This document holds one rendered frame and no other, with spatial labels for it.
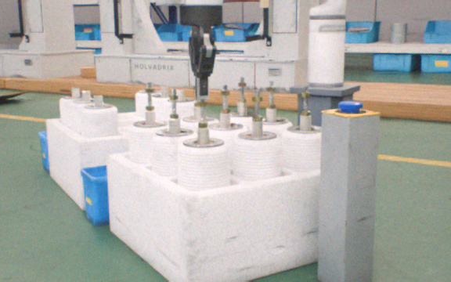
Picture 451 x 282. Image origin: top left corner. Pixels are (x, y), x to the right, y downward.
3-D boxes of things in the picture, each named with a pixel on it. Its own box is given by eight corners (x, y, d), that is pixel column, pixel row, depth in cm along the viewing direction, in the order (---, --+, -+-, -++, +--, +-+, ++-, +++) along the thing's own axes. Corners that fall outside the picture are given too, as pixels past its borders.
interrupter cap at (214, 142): (196, 151, 98) (196, 147, 98) (174, 144, 104) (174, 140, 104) (232, 146, 102) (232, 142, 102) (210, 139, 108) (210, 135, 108)
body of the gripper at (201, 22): (228, 1, 95) (228, 58, 97) (216, 2, 103) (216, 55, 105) (183, 1, 93) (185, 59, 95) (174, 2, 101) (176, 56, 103)
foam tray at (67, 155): (165, 160, 196) (164, 109, 193) (218, 189, 163) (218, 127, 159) (49, 176, 178) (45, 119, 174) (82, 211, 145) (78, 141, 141)
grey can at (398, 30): (391, 42, 564) (393, 23, 560) (408, 43, 556) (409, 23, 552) (387, 43, 551) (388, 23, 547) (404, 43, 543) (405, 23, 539)
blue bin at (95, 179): (189, 196, 156) (189, 153, 153) (208, 207, 147) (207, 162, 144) (81, 215, 141) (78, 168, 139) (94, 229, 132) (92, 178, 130)
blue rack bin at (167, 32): (175, 40, 724) (174, 23, 719) (200, 40, 705) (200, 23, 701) (152, 41, 681) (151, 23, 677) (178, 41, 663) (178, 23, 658)
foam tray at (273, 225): (250, 202, 150) (250, 135, 147) (355, 251, 118) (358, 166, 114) (110, 230, 131) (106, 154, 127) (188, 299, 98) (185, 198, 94)
